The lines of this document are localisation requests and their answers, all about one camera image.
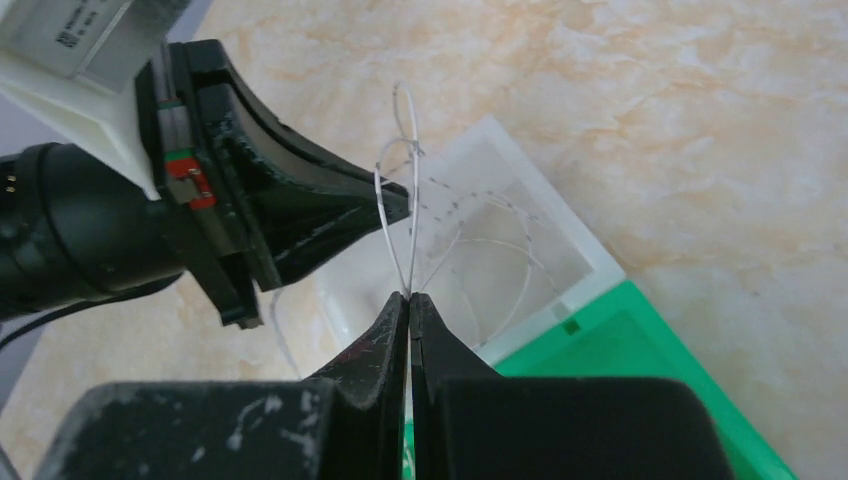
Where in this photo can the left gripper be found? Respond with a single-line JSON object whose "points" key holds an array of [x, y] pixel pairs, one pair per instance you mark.
{"points": [[302, 204]]}

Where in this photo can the green plastic bin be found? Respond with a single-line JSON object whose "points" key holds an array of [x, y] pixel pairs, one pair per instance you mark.
{"points": [[621, 335]]}

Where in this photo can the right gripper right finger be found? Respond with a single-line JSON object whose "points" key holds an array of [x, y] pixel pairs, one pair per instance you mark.
{"points": [[472, 423]]}

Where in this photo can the white plastic bin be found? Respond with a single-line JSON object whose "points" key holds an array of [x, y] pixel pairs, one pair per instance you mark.
{"points": [[499, 251]]}

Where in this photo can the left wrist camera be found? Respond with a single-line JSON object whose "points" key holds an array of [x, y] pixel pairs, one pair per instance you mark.
{"points": [[73, 64]]}

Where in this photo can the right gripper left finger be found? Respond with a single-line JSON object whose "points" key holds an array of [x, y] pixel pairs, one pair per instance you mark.
{"points": [[363, 435]]}

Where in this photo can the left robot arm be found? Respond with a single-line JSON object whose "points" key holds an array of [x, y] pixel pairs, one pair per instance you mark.
{"points": [[76, 235]]}

